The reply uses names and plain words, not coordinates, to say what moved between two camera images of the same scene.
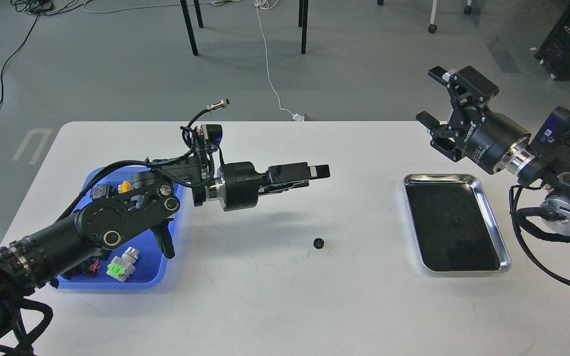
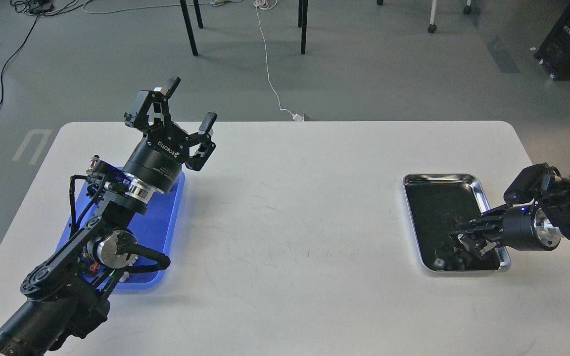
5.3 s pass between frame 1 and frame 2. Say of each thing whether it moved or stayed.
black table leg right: stayed
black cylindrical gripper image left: moved
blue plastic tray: moved
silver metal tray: stayed
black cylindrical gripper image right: moved
